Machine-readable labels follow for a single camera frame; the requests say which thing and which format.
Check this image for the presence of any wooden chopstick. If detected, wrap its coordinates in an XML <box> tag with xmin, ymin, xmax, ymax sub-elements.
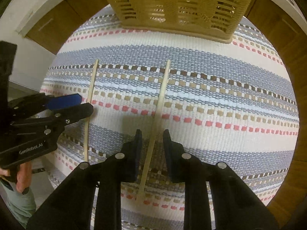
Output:
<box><xmin>84</xmin><ymin>59</ymin><xmax>99</xmax><ymax>163</ymax></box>
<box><xmin>136</xmin><ymin>59</ymin><xmax>171</xmax><ymax>203</ymax></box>

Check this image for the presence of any striped woven tablecloth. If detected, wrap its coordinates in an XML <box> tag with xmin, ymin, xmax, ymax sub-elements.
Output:
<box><xmin>39</xmin><ymin>4</ymin><xmax>300</xmax><ymax>230</ymax></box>

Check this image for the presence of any tan plastic utensil basket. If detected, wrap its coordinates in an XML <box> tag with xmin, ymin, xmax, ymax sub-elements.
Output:
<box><xmin>107</xmin><ymin>0</ymin><xmax>251</xmax><ymax>44</ymax></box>

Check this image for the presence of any person's left hand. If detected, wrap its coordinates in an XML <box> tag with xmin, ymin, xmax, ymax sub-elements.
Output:
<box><xmin>1</xmin><ymin>161</ymin><xmax>32</xmax><ymax>194</ymax></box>

